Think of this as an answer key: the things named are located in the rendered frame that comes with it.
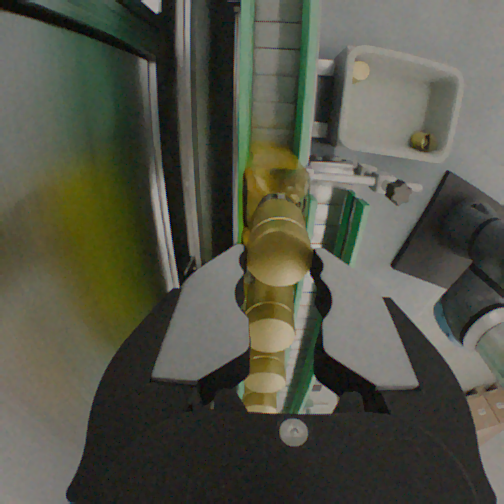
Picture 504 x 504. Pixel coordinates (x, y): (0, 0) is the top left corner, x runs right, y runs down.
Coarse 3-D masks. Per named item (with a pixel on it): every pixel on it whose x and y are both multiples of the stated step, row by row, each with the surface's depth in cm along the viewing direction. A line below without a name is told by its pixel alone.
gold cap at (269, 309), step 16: (256, 288) 17; (272, 288) 16; (288, 288) 17; (256, 304) 15; (272, 304) 15; (288, 304) 15; (256, 320) 14; (272, 320) 14; (288, 320) 14; (256, 336) 14; (272, 336) 14; (288, 336) 14
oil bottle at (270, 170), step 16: (256, 160) 22; (272, 160) 22; (288, 160) 22; (256, 176) 17; (272, 176) 17; (288, 176) 17; (304, 176) 18; (256, 192) 17; (272, 192) 17; (288, 192) 17; (304, 192) 17; (304, 208) 18
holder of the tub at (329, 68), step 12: (348, 48) 31; (324, 60) 37; (336, 60) 37; (324, 72) 38; (336, 72) 37; (336, 84) 37; (336, 96) 38; (336, 108) 38; (336, 120) 38; (312, 132) 44; (324, 132) 44; (336, 132) 38; (336, 144) 39
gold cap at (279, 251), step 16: (256, 208) 15; (272, 208) 13; (288, 208) 14; (256, 224) 13; (272, 224) 11; (288, 224) 11; (304, 224) 14; (256, 240) 11; (272, 240) 11; (288, 240) 11; (304, 240) 11; (256, 256) 12; (272, 256) 12; (288, 256) 11; (304, 256) 11; (256, 272) 12; (272, 272) 12; (288, 272) 12; (304, 272) 12
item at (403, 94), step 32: (352, 64) 31; (384, 64) 33; (416, 64) 30; (352, 96) 39; (384, 96) 38; (416, 96) 37; (448, 96) 33; (352, 128) 42; (384, 128) 41; (416, 128) 40; (448, 128) 34
